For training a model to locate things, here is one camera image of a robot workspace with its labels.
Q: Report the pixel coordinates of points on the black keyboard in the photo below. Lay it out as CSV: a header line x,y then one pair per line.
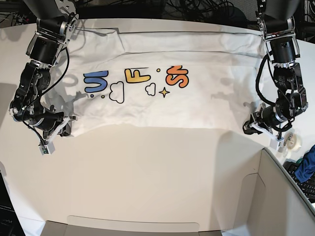
x,y
308,187

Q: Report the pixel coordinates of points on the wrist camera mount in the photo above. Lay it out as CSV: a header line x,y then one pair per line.
x,y
48,146
268,137

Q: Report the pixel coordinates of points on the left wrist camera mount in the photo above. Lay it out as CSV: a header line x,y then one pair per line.
x,y
268,137

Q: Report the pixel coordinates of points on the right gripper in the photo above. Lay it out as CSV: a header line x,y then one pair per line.
x,y
66,130

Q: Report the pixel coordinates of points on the blue cloth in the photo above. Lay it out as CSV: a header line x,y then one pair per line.
x,y
306,168

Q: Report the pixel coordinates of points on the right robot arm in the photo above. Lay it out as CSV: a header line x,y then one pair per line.
x,y
56,21

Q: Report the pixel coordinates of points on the white printed t-shirt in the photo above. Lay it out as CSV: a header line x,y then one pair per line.
x,y
157,79

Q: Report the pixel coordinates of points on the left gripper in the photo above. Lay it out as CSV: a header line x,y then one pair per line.
x,y
249,130

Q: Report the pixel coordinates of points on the grey cardboard box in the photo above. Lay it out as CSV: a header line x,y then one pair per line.
x,y
84,226
274,206

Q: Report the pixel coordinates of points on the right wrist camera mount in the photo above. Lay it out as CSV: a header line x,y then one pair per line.
x,y
48,146

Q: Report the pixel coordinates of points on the grey cardboard box bottom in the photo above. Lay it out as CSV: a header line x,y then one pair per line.
x,y
84,226

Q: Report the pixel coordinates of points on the clear tape roll dispenser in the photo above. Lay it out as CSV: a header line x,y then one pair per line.
x,y
292,143

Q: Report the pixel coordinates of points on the grey cardboard box right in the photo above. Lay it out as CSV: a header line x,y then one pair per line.
x,y
274,206

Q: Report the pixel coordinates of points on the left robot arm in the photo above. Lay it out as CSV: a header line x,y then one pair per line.
x,y
276,21

